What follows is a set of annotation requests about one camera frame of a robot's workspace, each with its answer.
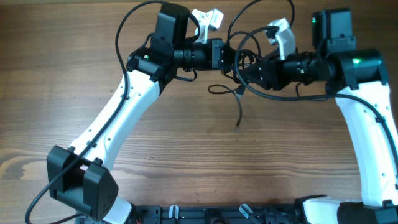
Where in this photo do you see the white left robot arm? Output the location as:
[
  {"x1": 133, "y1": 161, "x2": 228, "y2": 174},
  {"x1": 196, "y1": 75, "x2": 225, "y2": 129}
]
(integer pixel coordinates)
[{"x1": 46, "y1": 2, "x2": 233, "y2": 223}]

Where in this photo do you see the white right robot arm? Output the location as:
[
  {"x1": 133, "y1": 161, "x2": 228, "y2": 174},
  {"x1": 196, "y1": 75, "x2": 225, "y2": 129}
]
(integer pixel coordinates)
[{"x1": 234, "y1": 9, "x2": 397, "y2": 223}]

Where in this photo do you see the black cable bundle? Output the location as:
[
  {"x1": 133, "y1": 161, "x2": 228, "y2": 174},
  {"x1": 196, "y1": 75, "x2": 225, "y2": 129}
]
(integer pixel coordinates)
[{"x1": 207, "y1": 0, "x2": 295, "y2": 131}]

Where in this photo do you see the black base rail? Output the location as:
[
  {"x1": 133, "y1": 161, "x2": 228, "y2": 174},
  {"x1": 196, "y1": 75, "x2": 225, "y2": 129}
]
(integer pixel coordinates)
[{"x1": 129, "y1": 204, "x2": 303, "y2": 224}]

